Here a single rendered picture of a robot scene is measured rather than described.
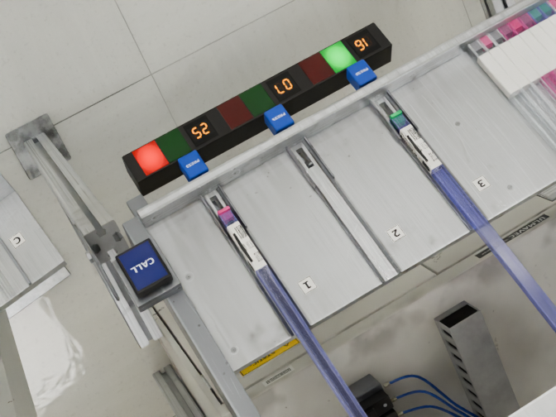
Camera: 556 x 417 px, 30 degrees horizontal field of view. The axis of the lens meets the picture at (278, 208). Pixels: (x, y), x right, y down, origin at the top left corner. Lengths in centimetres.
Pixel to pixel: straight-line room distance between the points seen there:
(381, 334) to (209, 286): 36
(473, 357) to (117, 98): 79
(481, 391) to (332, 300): 41
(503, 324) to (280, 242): 46
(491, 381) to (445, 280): 15
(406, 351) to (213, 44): 72
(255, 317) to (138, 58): 85
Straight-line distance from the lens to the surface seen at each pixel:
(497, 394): 144
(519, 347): 149
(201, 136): 118
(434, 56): 119
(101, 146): 184
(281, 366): 137
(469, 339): 139
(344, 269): 108
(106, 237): 120
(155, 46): 183
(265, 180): 113
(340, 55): 123
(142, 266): 105
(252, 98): 120
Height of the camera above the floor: 178
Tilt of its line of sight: 66 degrees down
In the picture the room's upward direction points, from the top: 124 degrees clockwise
